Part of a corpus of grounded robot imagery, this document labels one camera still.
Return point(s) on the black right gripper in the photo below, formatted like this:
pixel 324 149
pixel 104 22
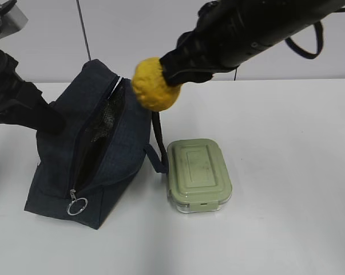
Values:
pixel 227 33

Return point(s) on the dark blue lunch bag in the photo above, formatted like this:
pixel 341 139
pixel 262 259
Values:
pixel 84 170

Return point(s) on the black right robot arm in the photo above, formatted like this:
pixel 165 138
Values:
pixel 304 14

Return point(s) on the yellow toy fruit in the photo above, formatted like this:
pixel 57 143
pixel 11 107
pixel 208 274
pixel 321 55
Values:
pixel 150 87

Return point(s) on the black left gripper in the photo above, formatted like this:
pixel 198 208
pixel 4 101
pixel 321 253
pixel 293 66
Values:
pixel 21 102

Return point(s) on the green lid glass container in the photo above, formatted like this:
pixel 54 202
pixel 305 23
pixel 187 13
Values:
pixel 198 179

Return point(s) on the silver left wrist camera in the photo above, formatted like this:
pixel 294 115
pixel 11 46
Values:
pixel 12 18

